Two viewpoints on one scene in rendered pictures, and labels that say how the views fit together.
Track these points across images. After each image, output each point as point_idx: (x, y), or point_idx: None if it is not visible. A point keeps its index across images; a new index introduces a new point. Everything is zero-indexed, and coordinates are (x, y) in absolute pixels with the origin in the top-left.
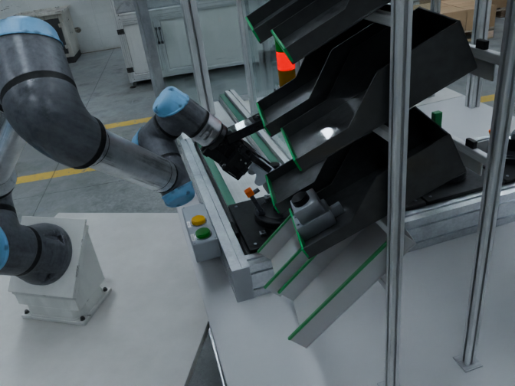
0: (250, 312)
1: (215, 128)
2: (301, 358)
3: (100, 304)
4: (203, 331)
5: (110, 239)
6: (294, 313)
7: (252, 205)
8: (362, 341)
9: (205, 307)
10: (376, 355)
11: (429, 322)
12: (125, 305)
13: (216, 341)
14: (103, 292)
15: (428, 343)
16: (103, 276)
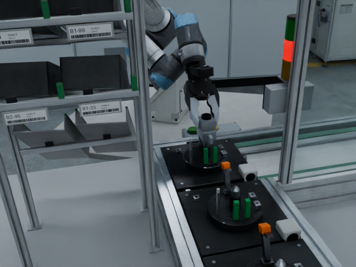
0: (134, 172)
1: (184, 54)
2: (81, 191)
3: (165, 121)
4: (126, 156)
5: (236, 116)
6: (123, 190)
7: (225, 148)
8: (80, 219)
9: None
10: (64, 223)
11: (78, 259)
12: (162, 129)
13: (114, 160)
14: (173, 120)
15: (58, 252)
16: (175, 111)
